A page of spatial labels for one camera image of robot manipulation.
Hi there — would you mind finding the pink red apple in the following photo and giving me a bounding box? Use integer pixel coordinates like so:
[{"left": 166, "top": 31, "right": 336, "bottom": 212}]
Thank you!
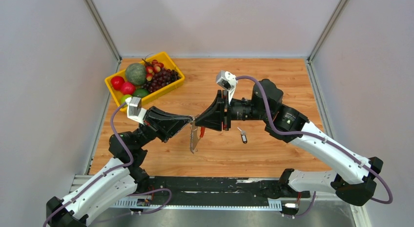
[{"left": 120, "top": 82, "right": 136, "bottom": 95}]

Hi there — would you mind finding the red cherries bunch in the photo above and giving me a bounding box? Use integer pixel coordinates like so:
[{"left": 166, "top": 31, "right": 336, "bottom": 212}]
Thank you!
[{"left": 142, "top": 59, "right": 164, "bottom": 82}]

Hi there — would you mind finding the dark purple grape bunch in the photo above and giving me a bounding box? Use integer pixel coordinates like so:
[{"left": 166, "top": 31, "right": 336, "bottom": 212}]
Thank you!
[{"left": 141, "top": 69, "right": 182, "bottom": 93}]

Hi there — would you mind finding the metal key holder red handle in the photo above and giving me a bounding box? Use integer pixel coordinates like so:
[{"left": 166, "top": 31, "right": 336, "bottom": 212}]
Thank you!
[{"left": 189, "top": 121, "right": 205, "bottom": 154}]

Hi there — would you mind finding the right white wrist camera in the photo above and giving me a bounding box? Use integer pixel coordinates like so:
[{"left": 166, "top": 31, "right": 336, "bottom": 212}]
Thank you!
[{"left": 216, "top": 70, "right": 238, "bottom": 103}]

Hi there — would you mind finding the green melon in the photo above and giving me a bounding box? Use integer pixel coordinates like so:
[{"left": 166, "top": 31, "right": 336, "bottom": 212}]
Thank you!
[{"left": 125, "top": 63, "right": 146, "bottom": 85}]

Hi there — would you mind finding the dark green lime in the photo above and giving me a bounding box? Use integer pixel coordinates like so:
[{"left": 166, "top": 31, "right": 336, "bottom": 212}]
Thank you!
[{"left": 132, "top": 88, "right": 150, "bottom": 98}]

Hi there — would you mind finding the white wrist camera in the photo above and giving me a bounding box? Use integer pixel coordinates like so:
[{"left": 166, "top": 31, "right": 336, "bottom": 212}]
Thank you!
[
  {"left": 216, "top": 70, "right": 238, "bottom": 103},
  {"left": 125, "top": 97, "right": 147, "bottom": 124}
]

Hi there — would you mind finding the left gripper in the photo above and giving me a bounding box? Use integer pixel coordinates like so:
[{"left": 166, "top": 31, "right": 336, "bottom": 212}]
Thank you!
[{"left": 133, "top": 105, "right": 192, "bottom": 149}]

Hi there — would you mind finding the light green apple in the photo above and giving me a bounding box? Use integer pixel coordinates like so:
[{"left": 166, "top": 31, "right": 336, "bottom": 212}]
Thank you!
[{"left": 120, "top": 94, "right": 132, "bottom": 104}]

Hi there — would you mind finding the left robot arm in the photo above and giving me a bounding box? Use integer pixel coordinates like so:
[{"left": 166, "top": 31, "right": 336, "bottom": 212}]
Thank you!
[{"left": 43, "top": 103, "right": 194, "bottom": 227}]

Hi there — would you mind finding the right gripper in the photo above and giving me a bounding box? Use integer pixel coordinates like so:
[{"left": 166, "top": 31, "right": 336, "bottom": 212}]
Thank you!
[{"left": 195, "top": 89, "right": 270, "bottom": 131}]

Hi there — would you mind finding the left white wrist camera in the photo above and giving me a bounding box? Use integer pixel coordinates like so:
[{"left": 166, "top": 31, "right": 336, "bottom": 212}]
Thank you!
[{"left": 125, "top": 97, "right": 147, "bottom": 124}]

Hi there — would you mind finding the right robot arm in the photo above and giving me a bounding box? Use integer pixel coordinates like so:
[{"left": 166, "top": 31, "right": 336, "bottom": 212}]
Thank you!
[{"left": 195, "top": 78, "right": 383, "bottom": 206}]

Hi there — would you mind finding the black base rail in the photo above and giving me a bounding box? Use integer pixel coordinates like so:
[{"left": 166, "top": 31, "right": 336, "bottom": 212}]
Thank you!
[{"left": 71, "top": 175, "right": 311, "bottom": 211}]

